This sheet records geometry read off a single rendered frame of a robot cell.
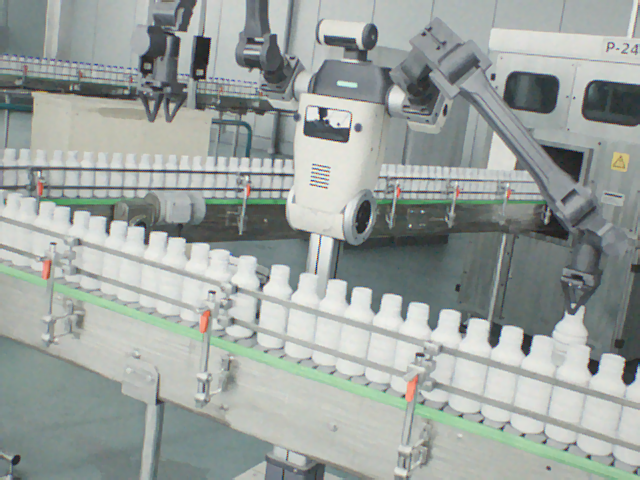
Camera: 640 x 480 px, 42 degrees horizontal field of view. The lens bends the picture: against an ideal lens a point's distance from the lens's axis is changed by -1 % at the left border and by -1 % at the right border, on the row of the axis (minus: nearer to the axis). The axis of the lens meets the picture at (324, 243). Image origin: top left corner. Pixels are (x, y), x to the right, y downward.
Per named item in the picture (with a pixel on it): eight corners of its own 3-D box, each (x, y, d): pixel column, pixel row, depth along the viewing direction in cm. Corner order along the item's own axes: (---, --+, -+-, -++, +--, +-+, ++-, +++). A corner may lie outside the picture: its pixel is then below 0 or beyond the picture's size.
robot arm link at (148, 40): (191, 8, 195) (162, 6, 199) (158, 2, 185) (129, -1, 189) (187, 60, 198) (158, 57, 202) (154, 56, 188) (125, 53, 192)
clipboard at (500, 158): (486, 175, 556) (494, 126, 550) (514, 181, 540) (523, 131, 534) (482, 175, 554) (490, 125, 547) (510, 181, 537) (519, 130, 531)
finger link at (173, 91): (144, 120, 201) (148, 81, 200) (164, 121, 208) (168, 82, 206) (165, 124, 198) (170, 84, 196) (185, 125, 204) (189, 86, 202)
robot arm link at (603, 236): (581, 183, 175) (550, 211, 176) (608, 193, 164) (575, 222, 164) (612, 225, 179) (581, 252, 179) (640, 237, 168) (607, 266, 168)
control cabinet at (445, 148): (414, 233, 927) (442, 56, 890) (449, 243, 891) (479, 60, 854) (361, 235, 872) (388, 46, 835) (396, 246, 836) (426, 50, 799)
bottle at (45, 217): (27, 270, 202) (31, 203, 199) (34, 265, 208) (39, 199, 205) (52, 273, 203) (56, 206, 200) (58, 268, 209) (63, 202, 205)
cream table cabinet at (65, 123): (154, 253, 671) (168, 103, 648) (196, 273, 626) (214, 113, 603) (19, 259, 597) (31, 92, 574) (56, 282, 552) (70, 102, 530)
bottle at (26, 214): (28, 260, 212) (32, 196, 209) (41, 266, 208) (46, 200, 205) (6, 262, 207) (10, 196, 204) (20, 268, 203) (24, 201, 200)
